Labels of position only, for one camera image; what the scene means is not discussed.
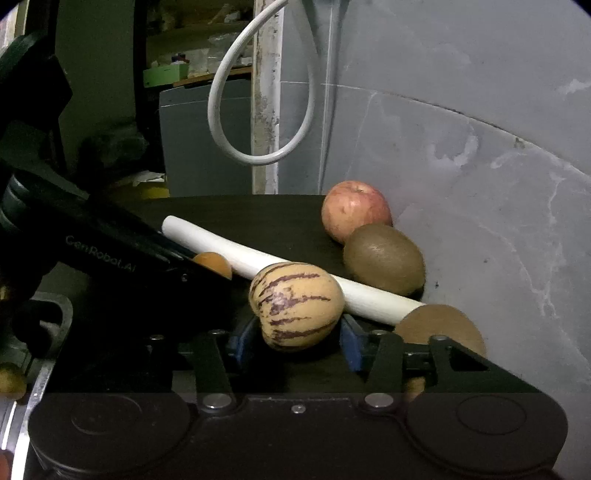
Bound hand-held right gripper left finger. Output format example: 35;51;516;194
147;318;259;414

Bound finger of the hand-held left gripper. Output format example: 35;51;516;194
83;196;199;283

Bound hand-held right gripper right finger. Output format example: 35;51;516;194
339;318;546;414

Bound small orange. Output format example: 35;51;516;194
191;251;233;281

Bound striped pepino melon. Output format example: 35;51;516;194
248;261;345;354

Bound brown kiwi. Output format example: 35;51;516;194
393;304;488;358
342;224;426;297

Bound white paper sheet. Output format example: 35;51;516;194
117;170;167;188

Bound long white yam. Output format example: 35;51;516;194
161;215;426;326

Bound dark green bag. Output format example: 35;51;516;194
78;131;148;185

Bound grey cabinet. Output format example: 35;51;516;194
158;76;254;198

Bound red apple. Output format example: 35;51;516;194
321;181;393;245

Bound green box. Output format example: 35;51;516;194
142;62;190;87

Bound wooden board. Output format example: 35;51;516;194
173;67;254;88

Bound clear plastic bags on shelf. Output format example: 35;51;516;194
185;44;241;75

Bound wooden storage shelf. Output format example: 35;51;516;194
143;0;259;88

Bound white flexible hose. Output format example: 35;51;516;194
208;0;317;165

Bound wooden door frame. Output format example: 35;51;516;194
252;0;283;195

